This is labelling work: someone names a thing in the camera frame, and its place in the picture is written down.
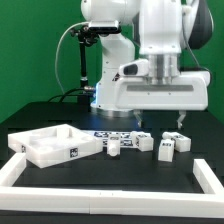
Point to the paper sheet with AprilTags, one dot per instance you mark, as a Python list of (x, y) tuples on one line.
[(125, 138)]

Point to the white square tabletop part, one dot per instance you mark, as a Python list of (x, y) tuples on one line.
[(53, 145)]

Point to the black camera on stand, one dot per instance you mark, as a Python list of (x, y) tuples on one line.
[(88, 35)]

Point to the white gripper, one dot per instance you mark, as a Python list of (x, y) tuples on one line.
[(188, 91)]

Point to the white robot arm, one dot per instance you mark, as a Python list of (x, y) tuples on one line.
[(141, 44)]

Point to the white U-shaped obstacle fence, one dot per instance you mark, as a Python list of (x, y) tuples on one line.
[(208, 204)]

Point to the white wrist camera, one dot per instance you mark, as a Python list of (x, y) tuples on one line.
[(138, 67)]

